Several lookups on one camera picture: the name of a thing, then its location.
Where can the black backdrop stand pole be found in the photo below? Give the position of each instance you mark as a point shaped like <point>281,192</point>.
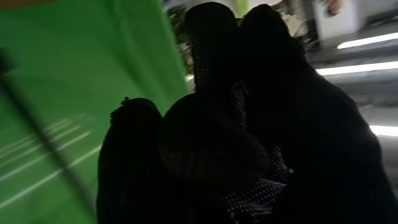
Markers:
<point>41,133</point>

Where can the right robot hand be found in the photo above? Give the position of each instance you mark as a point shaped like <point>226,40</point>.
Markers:
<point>307,150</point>

